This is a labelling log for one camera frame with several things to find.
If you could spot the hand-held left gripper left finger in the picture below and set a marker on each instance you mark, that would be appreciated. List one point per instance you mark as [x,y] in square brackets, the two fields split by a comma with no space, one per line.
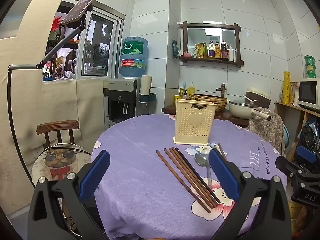
[96,173]

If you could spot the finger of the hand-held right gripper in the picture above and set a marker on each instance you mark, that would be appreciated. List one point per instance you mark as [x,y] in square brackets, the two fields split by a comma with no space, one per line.
[306,154]
[286,165]

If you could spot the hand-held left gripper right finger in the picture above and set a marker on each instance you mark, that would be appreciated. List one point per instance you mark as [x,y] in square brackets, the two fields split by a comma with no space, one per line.
[223,175]

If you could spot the cream plastic utensil holder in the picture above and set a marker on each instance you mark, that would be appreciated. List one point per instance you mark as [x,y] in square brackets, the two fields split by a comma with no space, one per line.
[193,127]

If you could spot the black plastic bag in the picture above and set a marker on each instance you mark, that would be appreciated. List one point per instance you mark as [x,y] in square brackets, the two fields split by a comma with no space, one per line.
[310,136]

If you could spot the floral cloth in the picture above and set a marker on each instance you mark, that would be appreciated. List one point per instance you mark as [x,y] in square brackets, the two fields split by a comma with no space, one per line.
[272,127]

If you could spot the wooden shelf unit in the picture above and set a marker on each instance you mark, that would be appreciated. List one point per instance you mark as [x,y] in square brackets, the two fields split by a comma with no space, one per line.
[287,112]

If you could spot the dark wooden chopstick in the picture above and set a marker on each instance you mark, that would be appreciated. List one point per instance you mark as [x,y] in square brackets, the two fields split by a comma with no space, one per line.
[182,155]

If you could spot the purple floral tablecloth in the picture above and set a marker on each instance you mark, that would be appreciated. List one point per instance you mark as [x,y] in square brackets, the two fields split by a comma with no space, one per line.
[140,155]

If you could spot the wooden chair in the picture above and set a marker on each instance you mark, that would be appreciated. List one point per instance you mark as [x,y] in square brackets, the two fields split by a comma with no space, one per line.
[57,126]

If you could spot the white microwave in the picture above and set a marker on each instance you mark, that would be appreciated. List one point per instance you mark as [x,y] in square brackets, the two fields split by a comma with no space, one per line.
[307,92]

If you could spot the cream pot with lid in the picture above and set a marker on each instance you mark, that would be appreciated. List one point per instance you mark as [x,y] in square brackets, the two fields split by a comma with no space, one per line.
[240,110]

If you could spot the yellow roll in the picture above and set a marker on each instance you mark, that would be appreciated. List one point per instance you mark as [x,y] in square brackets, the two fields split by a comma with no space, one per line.
[286,87]

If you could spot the brown white rice cooker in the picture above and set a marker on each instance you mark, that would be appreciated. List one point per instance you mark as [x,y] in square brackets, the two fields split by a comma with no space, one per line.
[261,97]

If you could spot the woven basin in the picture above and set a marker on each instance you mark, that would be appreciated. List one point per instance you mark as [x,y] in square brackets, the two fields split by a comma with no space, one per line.
[220,102]

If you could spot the bamboo style faucet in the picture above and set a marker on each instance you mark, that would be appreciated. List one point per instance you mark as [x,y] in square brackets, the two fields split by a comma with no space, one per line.
[222,90]

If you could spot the green cup stack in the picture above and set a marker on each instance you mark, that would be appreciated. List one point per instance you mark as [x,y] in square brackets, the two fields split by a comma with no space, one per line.
[310,66]

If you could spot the yellow cup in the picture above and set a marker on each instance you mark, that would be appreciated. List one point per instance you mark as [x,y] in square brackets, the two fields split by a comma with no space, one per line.
[178,98]

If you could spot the grey water dispenser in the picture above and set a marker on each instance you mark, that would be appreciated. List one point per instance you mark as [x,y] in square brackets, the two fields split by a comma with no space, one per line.
[122,87]

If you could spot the yellow soap pump bottle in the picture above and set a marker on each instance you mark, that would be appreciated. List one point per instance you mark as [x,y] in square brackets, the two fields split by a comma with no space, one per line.
[191,90]

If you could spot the white paper roll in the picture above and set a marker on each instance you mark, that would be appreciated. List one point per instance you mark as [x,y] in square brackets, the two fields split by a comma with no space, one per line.
[146,85]

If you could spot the beige cloth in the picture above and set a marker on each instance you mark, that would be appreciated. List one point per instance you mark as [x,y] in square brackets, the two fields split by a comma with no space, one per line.
[20,105]

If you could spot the white bottle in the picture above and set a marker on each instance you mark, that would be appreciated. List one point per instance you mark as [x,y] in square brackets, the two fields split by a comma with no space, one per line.
[231,53]

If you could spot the dark sauce bottle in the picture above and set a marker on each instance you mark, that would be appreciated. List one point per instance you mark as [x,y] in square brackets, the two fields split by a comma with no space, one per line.
[224,52]

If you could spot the yellow label bottle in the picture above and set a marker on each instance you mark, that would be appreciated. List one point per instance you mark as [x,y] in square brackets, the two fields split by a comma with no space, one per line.
[217,52]

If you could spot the purple label bottle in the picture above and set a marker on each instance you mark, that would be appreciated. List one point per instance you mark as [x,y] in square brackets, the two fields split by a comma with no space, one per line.
[211,52]

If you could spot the blue water jug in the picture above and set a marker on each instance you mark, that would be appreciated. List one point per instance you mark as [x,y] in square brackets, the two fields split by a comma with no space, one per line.
[132,55]

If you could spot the green bottle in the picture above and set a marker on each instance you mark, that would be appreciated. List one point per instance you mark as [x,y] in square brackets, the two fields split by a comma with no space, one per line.
[205,51]

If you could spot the small pink ornament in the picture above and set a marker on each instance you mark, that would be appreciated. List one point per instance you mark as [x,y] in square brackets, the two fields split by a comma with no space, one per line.
[187,54]

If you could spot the yellow food packet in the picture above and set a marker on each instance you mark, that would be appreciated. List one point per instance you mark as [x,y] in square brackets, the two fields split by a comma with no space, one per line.
[199,51]

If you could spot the sliding glass window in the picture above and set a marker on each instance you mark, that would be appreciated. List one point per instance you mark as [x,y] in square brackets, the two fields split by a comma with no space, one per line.
[100,42]

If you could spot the green hanging packet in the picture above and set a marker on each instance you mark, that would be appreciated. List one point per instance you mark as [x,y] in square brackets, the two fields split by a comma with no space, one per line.
[175,48]

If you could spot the wooden framed mirror shelf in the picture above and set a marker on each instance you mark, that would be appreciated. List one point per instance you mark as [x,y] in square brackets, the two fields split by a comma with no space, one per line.
[185,42]

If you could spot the teal wall holder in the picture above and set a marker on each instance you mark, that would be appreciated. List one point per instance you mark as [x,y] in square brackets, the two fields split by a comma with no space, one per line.
[148,98]

